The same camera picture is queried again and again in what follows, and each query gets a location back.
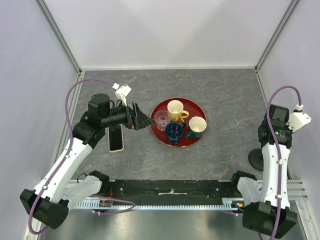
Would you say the red round tray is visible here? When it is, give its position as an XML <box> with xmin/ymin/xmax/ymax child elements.
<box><xmin>150</xmin><ymin>97</ymin><xmax>207</xmax><ymax>148</ymax></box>

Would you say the smartphone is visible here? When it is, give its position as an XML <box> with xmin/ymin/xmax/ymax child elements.
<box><xmin>108</xmin><ymin>125</ymin><xmax>124</xmax><ymax>152</ymax></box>

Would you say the green mug white inside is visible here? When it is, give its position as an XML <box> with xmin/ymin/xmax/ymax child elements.
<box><xmin>186</xmin><ymin>116</ymin><xmax>207</xmax><ymax>139</ymax></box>

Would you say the yellow mug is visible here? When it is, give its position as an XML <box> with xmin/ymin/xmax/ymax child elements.
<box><xmin>167</xmin><ymin>100</ymin><xmax>190</xmax><ymax>122</ymax></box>

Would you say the clear faceted glass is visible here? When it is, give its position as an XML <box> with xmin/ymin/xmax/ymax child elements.
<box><xmin>154</xmin><ymin>110</ymin><xmax>171</xmax><ymax>131</ymax></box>

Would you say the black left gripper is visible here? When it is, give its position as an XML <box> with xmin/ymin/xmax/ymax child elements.
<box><xmin>101</xmin><ymin>99</ymin><xmax>155</xmax><ymax>131</ymax></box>

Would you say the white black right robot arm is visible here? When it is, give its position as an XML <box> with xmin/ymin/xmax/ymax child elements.
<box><xmin>229</xmin><ymin>105</ymin><xmax>298</xmax><ymax>239</ymax></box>

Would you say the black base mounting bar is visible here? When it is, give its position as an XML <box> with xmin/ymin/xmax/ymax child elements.
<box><xmin>109</xmin><ymin>179</ymin><xmax>241</xmax><ymax>205</ymax></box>

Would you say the aluminium rear frame rail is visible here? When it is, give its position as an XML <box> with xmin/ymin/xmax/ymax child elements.
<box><xmin>81</xmin><ymin>65</ymin><xmax>256</xmax><ymax>72</ymax></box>

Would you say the grey slotted cable duct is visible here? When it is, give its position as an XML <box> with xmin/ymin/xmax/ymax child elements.
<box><xmin>74</xmin><ymin>197</ymin><xmax>244</xmax><ymax>211</ymax></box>

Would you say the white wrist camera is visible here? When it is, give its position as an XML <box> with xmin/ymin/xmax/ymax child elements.
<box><xmin>286</xmin><ymin>104</ymin><xmax>312</xmax><ymax>133</ymax></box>
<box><xmin>112</xmin><ymin>83</ymin><xmax>132</xmax><ymax>101</ymax></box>

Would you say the aluminium right frame post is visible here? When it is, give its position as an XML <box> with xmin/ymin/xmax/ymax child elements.
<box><xmin>254</xmin><ymin>0</ymin><xmax>301</xmax><ymax>73</ymax></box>

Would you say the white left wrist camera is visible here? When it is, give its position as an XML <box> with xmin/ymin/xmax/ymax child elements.
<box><xmin>112</xmin><ymin>83</ymin><xmax>132</xmax><ymax>101</ymax></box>

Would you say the black phone stand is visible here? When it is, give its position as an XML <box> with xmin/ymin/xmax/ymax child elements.
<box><xmin>248</xmin><ymin>148</ymin><xmax>264</xmax><ymax>171</ymax></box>

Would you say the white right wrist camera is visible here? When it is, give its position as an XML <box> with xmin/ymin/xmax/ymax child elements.
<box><xmin>286</xmin><ymin>104</ymin><xmax>312</xmax><ymax>133</ymax></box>

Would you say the aluminium left frame post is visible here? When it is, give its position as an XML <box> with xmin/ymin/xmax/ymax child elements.
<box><xmin>35</xmin><ymin>0</ymin><xmax>82</xmax><ymax>75</ymax></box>

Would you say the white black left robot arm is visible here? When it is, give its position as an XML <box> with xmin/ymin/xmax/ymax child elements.
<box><xmin>20</xmin><ymin>93</ymin><xmax>155</xmax><ymax>229</ymax></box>

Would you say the aluminium frame post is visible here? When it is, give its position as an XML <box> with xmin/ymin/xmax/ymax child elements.
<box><xmin>254</xmin><ymin>0</ymin><xmax>301</xmax><ymax>73</ymax></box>
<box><xmin>35</xmin><ymin>0</ymin><xmax>82</xmax><ymax>75</ymax></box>

